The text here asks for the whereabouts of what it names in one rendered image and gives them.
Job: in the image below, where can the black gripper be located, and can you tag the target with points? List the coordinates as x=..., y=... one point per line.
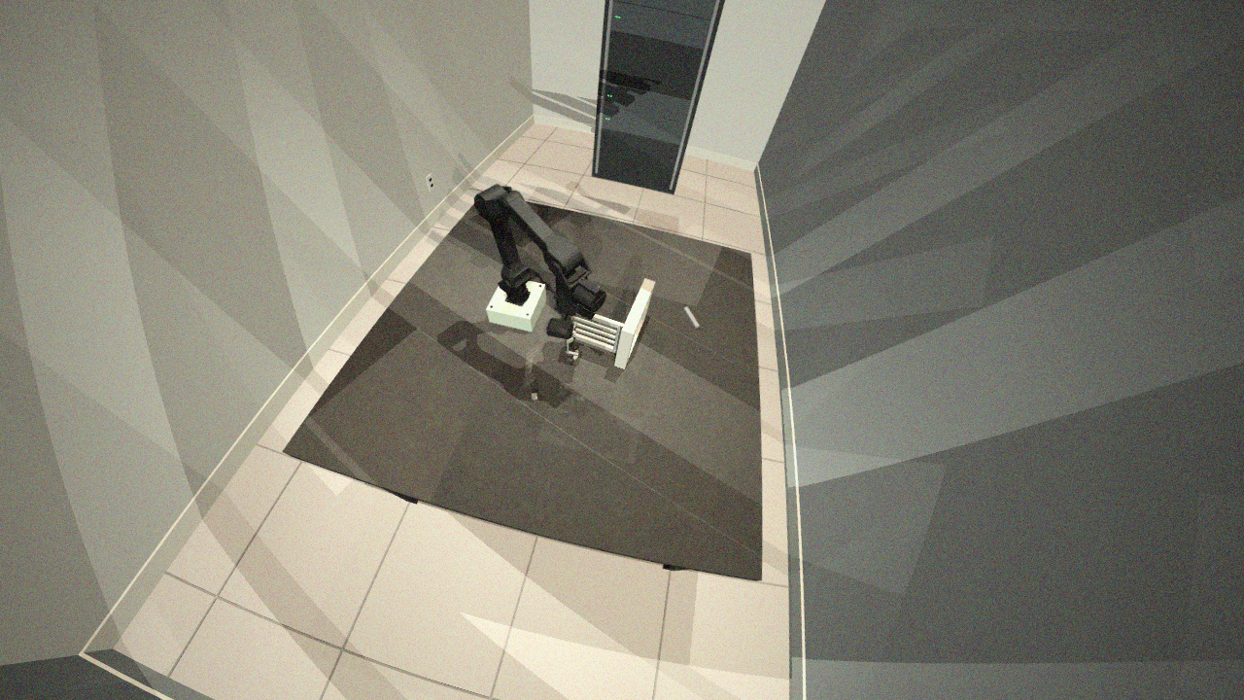
x=562, y=327

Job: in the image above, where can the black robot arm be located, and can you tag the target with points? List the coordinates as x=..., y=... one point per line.
x=496, y=204

